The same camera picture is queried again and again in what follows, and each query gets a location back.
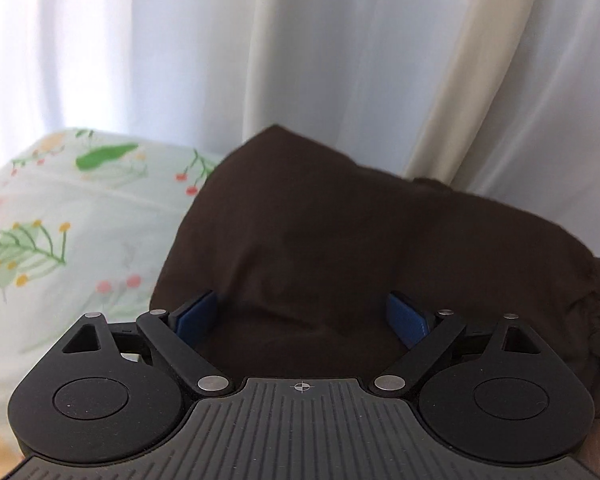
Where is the white sheer curtain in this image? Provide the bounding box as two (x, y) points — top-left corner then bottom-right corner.
(0, 0), (600, 261)

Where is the beige curtain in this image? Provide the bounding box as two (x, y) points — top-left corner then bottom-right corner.
(404, 0), (548, 196)

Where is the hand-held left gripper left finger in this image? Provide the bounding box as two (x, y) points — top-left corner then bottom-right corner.
(60, 289), (233, 395)

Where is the floral bed sheet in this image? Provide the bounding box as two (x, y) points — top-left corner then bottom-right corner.
(0, 129), (223, 441)

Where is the dark brown garment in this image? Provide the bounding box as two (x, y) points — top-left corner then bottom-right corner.
(149, 124), (600, 420)

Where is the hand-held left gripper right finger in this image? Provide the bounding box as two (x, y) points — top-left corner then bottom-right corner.
(372, 290), (542, 395)

